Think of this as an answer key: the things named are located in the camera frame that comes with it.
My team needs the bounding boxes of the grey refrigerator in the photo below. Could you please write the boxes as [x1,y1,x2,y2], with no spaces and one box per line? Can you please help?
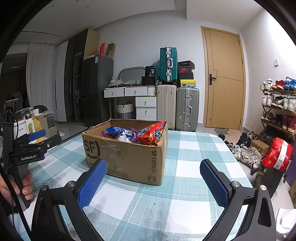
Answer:
[82,56,114,127]

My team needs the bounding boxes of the white plastic sheet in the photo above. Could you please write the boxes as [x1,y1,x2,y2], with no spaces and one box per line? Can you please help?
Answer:
[275,207,296,235]

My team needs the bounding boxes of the silver suitcase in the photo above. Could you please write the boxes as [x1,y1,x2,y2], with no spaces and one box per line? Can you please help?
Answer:
[175,87,200,132]

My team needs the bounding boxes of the teal suitcase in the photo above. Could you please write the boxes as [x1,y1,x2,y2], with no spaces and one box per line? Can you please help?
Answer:
[159,47,178,84]

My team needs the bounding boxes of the red triangular chip bag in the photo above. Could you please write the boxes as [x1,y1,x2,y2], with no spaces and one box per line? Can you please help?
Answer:
[137,121,167,147]

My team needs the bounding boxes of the white curtain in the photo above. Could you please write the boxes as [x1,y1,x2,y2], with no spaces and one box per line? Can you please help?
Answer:
[26,42,57,112]

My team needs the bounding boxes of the brown cardboard box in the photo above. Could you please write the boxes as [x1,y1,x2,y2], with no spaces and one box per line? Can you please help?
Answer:
[82,119,169,186]

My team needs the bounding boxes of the wooden shoe rack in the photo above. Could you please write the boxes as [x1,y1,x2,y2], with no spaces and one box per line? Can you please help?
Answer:
[251,89,296,176]

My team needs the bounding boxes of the white dresser with drawers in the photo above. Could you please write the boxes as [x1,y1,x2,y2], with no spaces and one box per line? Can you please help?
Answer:
[104,86,158,121]

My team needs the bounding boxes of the silver snack bag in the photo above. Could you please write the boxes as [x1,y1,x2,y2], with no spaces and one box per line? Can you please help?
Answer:
[113,131,131,142]

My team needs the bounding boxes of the person's left hand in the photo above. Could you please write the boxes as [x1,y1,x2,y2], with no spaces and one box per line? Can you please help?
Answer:
[0,170,34,208]

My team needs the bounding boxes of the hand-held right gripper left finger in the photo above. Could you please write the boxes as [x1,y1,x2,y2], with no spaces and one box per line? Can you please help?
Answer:
[31,159,108,241]

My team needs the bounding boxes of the red shopping bag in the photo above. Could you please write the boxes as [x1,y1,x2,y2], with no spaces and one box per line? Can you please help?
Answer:
[261,137,294,171]

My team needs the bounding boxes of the yellow black shoe box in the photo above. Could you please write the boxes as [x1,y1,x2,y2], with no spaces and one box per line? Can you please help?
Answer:
[180,79,196,88]

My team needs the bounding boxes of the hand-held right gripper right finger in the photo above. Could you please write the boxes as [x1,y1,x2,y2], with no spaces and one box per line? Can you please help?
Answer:
[199,159,277,241]

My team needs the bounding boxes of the blue snack packet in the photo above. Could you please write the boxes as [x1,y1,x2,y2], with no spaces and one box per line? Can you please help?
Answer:
[106,126,126,135]

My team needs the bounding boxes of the small cardboard carton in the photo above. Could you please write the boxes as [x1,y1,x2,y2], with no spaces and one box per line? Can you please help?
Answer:
[251,140,270,156]

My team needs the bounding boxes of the pile of loose shoes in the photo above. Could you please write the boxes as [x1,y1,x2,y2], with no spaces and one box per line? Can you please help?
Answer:
[218,132,263,168]

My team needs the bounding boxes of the beige suitcase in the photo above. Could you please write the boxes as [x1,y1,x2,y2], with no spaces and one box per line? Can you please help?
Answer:
[157,85,177,130]

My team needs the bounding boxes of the arched mirror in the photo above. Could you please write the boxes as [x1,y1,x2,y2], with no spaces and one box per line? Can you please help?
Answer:
[118,67,145,86]

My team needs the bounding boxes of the wooden door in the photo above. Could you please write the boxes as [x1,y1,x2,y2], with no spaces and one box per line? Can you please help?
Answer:
[201,26,246,130]

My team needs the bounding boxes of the dark tall wardrobe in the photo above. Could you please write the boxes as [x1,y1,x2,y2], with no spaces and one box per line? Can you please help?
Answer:
[63,29,88,123]

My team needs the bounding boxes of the purple gift bag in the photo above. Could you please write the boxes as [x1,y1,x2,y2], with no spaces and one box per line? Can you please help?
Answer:
[283,166,296,186]

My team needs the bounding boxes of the woven laundry basket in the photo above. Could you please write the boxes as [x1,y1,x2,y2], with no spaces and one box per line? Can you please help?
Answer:
[116,103,134,120]

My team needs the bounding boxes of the rows of racked sneakers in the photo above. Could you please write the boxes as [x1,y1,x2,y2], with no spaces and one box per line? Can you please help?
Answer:
[259,76,296,133]

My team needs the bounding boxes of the black cable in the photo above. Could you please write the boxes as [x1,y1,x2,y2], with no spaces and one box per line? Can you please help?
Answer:
[0,162,31,241]

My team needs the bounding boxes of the brown flat box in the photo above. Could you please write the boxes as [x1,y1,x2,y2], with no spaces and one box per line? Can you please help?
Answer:
[106,43,116,58]

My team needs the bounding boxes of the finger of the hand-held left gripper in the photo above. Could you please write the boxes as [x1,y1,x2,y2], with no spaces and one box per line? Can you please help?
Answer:
[17,129,47,145]
[35,135,62,160]

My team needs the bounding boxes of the yellow bag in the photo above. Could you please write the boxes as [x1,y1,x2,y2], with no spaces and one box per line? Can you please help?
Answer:
[30,116,45,142]

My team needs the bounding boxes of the purple snack bag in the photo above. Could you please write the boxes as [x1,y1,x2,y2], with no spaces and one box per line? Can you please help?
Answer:
[126,127,140,143]

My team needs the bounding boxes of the black shopping bag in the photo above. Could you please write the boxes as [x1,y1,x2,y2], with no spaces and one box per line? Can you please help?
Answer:
[254,162,287,198]

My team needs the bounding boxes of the black storage bag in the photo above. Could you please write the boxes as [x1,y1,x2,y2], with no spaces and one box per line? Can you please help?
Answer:
[142,76,158,86]

